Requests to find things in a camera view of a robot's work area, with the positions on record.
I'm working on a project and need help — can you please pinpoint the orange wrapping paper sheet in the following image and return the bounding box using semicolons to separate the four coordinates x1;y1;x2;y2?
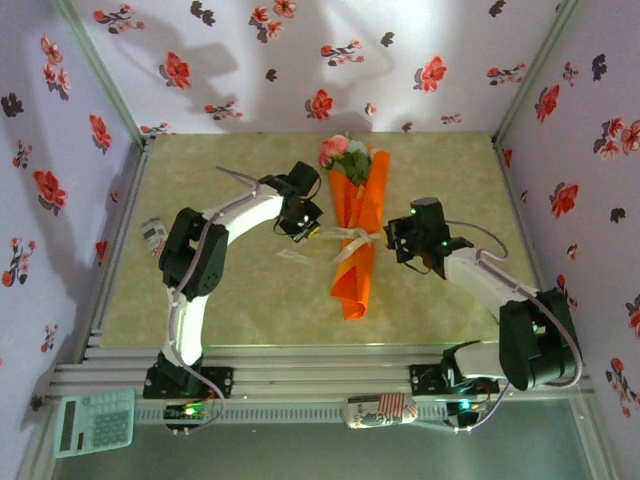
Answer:
327;149;392;322

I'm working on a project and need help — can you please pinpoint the pale blue fake rose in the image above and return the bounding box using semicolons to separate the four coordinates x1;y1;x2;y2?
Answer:
348;138;374;189

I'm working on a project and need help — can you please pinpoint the aluminium frame cross rail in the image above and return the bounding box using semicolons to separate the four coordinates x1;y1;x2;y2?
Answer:
47;343;594;401

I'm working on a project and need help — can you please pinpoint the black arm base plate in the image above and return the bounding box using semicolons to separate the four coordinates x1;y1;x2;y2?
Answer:
408;363;501;397
142;366;236;400

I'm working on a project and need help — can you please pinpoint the white printed ribbon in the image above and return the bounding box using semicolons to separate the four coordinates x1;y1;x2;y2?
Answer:
276;224;387;267

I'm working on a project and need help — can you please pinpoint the aluminium side rail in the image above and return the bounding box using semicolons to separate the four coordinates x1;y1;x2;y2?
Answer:
492;139;569;359
77;144;154;364

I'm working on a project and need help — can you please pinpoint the white slotted cable duct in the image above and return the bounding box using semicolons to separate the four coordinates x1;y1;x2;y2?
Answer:
133;401;451;427

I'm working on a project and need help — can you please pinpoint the aluminium corner post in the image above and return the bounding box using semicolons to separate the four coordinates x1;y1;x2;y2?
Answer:
49;0;154;149
491;0;586;149

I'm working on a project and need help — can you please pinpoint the teal calculator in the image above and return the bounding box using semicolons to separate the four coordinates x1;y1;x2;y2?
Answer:
52;389;137;459

